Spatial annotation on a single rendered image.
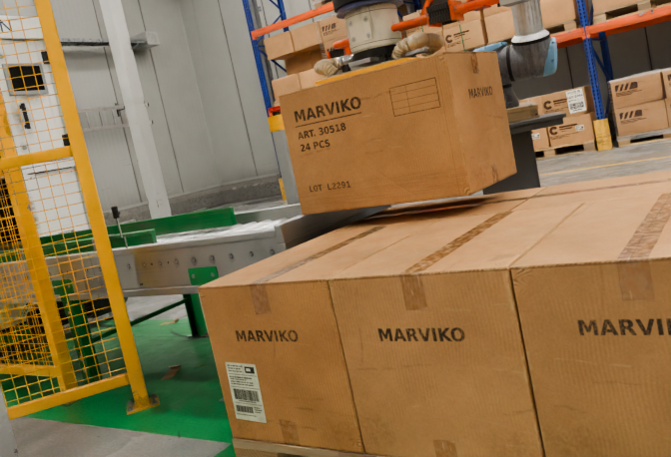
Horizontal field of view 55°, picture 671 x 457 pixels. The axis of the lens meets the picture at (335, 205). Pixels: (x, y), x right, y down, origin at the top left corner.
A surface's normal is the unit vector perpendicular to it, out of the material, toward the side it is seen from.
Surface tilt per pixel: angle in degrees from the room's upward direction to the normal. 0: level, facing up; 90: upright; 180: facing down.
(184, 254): 90
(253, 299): 90
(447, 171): 90
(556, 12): 91
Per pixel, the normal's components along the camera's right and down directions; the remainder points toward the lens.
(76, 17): 0.81, -0.11
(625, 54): -0.55, 0.19
